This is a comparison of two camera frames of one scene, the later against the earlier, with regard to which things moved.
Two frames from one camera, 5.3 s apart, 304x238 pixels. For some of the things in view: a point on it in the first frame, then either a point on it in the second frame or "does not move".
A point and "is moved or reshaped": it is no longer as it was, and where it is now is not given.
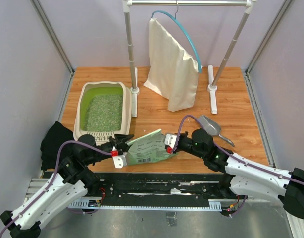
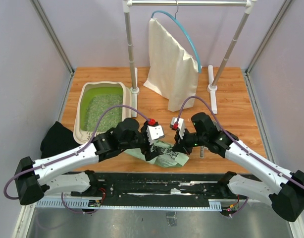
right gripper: x=182 y=134 does not move
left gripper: x=120 y=141 to x=146 y=150
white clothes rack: x=212 y=85 does not move
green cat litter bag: x=148 y=148 is moved or reshaped
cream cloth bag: x=173 y=72 does not move
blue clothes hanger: x=185 y=29 does not move
